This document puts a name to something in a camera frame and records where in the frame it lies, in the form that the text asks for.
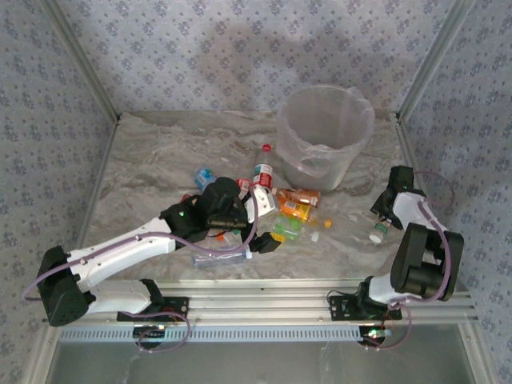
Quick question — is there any clear plastic bin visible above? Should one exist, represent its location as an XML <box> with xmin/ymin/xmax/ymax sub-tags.
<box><xmin>275</xmin><ymin>83</ymin><xmax>376</xmax><ymax>177</ymax></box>

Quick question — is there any grey slotted cable duct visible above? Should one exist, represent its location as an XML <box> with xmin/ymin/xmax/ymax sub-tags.
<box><xmin>59</xmin><ymin>324</ymin><xmax>387</xmax><ymax>343</ymax></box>

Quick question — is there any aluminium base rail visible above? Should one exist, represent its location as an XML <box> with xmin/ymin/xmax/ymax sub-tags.
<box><xmin>90</xmin><ymin>278</ymin><xmax>480</xmax><ymax>326</ymax></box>

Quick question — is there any aluminium corner post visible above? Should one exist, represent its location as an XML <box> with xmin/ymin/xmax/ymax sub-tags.
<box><xmin>398</xmin><ymin>0</ymin><xmax>477</xmax><ymax>117</ymax></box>
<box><xmin>39</xmin><ymin>0</ymin><xmax>122</xmax><ymax>123</ymax></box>

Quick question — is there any clear water bottle pale label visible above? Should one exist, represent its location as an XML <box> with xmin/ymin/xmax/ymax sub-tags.
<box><xmin>191</xmin><ymin>246</ymin><xmax>254</xmax><ymax>268</ymax></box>

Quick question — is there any aluminium side rail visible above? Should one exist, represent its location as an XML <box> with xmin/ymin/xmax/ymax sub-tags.
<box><xmin>34</xmin><ymin>115</ymin><xmax>121</xmax><ymax>384</ymax></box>

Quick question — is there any amber bottle yellow cap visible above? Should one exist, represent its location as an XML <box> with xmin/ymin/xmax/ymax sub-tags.
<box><xmin>278</xmin><ymin>199</ymin><xmax>334</xmax><ymax>230</ymax></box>

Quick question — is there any amber bottle orange label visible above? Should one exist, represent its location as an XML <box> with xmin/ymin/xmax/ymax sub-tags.
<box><xmin>275</xmin><ymin>187</ymin><xmax>322</xmax><ymax>209</ymax></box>

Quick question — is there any translucent plastic bin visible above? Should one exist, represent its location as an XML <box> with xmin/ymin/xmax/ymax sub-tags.
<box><xmin>275</xmin><ymin>83</ymin><xmax>376</xmax><ymax>192</ymax></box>

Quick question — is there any red cap red-white label bottle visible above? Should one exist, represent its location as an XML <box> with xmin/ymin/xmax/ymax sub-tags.
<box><xmin>251</xmin><ymin>143</ymin><xmax>277</xmax><ymax>190</ymax></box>

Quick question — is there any small controller board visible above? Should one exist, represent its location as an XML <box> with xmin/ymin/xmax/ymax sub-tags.
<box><xmin>357</xmin><ymin>326</ymin><xmax>391</xmax><ymax>348</ymax></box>
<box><xmin>133</xmin><ymin>324</ymin><xmax>167</xmax><ymax>350</ymax></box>

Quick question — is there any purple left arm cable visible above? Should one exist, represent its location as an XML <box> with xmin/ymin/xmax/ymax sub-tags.
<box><xmin>22</xmin><ymin>199</ymin><xmax>261</xmax><ymax>355</ymax></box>

